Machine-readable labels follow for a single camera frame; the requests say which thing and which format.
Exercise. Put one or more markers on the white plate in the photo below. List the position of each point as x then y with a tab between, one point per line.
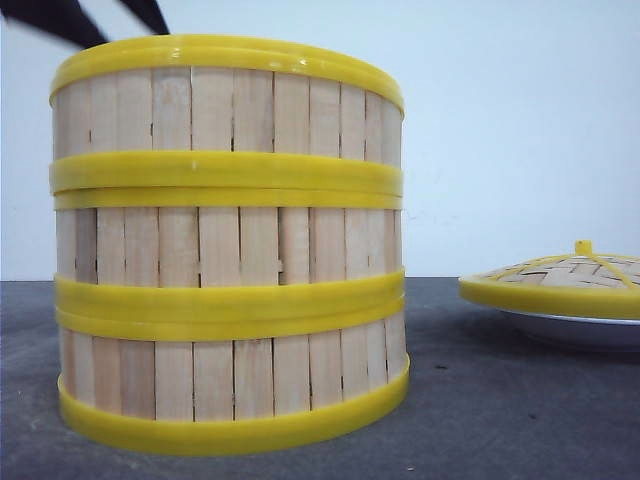
598	334

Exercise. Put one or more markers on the bamboo steamer basket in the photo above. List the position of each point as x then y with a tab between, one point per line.
232	397
221	121
217	272

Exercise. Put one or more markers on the woven bamboo steamer lid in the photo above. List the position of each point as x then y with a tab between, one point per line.
581	284

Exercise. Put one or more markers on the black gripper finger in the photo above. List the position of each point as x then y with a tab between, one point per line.
149	13
64	19

